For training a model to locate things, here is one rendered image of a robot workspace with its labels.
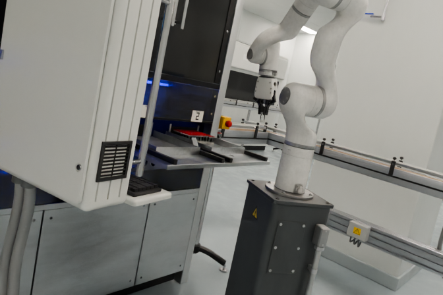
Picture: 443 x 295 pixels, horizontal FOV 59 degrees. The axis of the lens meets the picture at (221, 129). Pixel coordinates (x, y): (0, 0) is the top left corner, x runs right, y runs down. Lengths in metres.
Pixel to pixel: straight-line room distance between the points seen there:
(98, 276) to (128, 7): 1.37
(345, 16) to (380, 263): 2.19
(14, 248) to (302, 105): 1.09
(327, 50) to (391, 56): 1.78
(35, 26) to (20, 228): 0.65
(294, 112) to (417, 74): 1.82
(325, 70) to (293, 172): 0.39
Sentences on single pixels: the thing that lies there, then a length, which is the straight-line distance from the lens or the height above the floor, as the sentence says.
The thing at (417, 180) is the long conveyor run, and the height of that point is 0.90.
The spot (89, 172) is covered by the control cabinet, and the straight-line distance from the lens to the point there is 1.14.
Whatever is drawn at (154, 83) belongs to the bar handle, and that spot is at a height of 1.18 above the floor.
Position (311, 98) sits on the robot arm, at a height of 1.23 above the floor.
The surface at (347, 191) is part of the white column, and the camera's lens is 3.31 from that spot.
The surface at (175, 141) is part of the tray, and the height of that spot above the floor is 0.90.
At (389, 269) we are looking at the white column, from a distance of 3.30.
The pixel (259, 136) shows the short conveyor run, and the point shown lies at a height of 0.90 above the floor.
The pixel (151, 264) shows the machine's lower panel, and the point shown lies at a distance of 2.29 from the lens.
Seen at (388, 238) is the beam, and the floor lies 0.52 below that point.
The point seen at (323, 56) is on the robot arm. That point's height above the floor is 1.39.
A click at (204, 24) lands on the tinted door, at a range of 2.10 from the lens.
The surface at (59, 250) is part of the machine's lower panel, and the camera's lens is 1.90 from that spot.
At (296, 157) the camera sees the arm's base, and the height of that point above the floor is 1.01.
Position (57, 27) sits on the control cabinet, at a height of 1.29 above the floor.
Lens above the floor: 1.23
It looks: 7 degrees down
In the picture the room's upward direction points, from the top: 12 degrees clockwise
